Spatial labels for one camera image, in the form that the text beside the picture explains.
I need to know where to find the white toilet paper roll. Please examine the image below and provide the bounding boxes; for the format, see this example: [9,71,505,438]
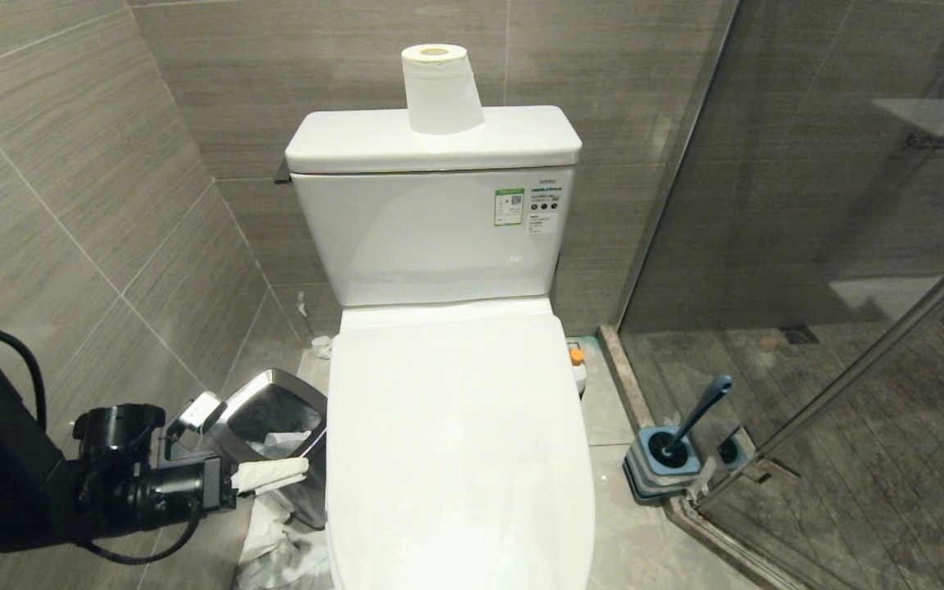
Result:
[401,43,487,136]

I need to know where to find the steel trash bin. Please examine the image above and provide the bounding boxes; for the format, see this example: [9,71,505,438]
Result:
[208,368,330,531]

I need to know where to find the white bottle with orange cap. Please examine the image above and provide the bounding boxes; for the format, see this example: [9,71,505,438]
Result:
[567,342,588,400]

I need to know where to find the white label with black dots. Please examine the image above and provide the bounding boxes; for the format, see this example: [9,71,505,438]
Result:
[526,175,565,236]

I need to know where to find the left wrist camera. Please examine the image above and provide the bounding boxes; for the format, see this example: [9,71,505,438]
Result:
[162,391,229,465]

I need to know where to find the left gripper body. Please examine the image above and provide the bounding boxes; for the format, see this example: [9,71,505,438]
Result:
[141,455,238,515]

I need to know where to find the glass shower door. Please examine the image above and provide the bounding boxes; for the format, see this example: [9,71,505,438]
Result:
[613,0,944,590]

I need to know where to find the white toilet tank lid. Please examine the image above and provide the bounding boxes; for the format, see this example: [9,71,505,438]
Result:
[284,105,583,175]

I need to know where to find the blue and grey brush holder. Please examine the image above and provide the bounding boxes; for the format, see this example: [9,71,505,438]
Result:
[622,424,709,506]

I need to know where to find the white toilet tank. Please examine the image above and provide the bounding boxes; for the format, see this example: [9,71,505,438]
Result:
[291,166,576,309]

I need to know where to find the white plastic bin bag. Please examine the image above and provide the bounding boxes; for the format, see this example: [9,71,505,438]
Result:
[233,429,334,590]

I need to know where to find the metal door handle bar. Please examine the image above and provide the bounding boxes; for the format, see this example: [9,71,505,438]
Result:
[755,233,944,461]

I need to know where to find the white toilet seat lid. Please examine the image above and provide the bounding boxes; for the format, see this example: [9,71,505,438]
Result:
[324,296,597,590]

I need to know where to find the blue toilet brush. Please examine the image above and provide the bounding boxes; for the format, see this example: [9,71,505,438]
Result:
[659,374,734,460]

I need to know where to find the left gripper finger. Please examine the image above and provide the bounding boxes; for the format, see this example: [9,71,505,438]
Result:
[232,456,311,483]
[233,474,307,497]

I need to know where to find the green and white label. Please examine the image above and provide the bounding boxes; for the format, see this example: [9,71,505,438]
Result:
[493,187,526,228]

